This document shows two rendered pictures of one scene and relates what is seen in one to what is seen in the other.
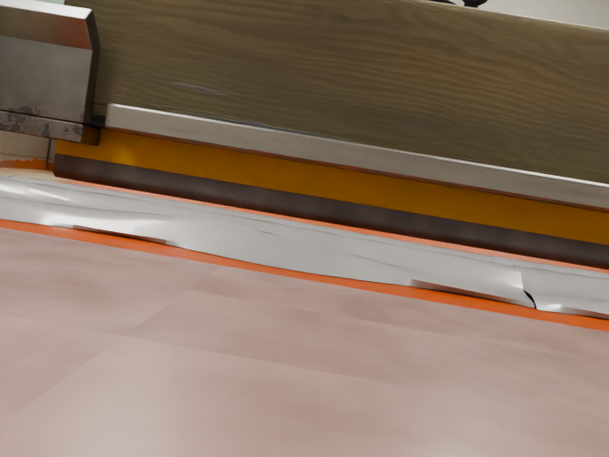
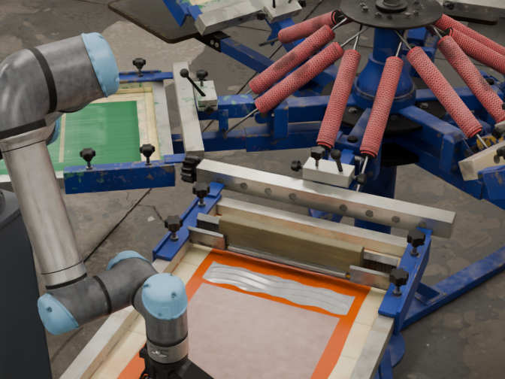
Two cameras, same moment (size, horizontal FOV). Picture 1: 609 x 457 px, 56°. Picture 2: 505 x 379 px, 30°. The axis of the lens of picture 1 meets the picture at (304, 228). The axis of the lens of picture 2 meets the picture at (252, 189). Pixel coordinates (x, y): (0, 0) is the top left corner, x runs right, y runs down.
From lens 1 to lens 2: 2.10 m
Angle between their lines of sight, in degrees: 34
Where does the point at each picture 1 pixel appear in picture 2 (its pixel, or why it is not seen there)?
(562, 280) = (279, 290)
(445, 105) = (282, 248)
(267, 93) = (253, 244)
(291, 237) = (250, 282)
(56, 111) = (220, 247)
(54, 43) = (219, 237)
